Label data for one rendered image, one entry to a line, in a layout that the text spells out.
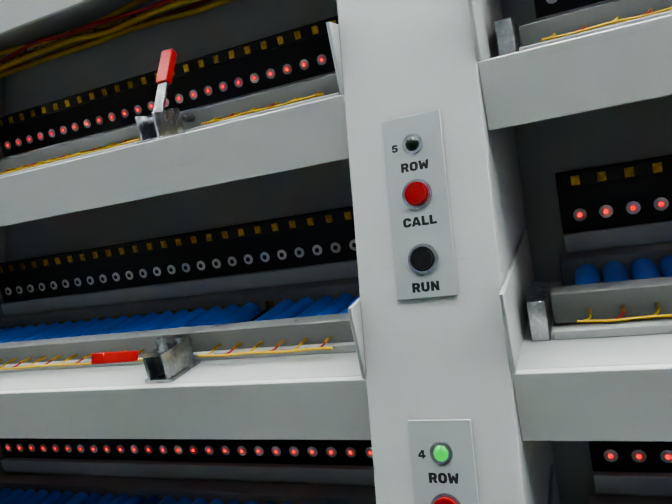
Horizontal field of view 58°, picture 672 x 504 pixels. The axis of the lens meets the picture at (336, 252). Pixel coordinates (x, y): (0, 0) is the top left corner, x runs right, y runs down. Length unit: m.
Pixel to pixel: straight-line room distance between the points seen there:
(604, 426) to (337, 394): 0.17
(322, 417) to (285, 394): 0.03
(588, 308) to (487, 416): 0.11
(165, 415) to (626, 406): 0.33
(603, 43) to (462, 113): 0.09
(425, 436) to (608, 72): 0.25
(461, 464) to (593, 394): 0.09
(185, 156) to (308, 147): 0.11
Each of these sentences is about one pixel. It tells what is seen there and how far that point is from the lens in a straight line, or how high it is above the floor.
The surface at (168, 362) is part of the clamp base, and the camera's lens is 0.50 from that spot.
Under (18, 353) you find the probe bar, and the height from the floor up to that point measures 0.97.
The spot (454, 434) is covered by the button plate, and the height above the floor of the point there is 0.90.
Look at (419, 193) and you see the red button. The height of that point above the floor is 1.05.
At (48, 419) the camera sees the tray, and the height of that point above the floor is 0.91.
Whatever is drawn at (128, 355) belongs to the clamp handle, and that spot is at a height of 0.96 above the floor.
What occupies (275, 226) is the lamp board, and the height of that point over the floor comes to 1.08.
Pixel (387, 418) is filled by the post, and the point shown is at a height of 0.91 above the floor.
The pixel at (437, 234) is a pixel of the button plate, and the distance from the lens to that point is 0.39.
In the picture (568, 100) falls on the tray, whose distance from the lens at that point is 0.41.
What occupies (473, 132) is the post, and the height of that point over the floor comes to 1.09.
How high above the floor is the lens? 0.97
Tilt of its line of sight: 7 degrees up
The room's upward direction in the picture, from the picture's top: 4 degrees counter-clockwise
